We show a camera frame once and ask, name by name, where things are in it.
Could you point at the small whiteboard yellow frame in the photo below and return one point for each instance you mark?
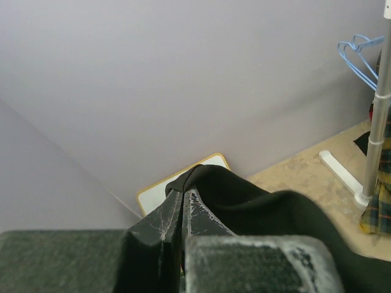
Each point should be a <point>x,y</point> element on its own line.
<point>151,197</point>

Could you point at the black t-shirt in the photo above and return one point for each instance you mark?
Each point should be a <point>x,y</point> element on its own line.
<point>247,209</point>

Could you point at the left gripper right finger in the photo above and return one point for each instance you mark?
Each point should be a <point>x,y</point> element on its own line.
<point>218,260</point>

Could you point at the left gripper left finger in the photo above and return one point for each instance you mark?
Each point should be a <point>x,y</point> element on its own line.
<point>144,258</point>

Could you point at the blue wire hangers bunch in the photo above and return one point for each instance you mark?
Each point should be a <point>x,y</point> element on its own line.
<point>356,47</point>

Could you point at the white metal clothes rack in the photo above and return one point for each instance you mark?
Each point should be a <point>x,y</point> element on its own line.
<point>381,103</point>

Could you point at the yellow plaid shirt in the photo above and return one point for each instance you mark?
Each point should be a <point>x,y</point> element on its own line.
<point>376,218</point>

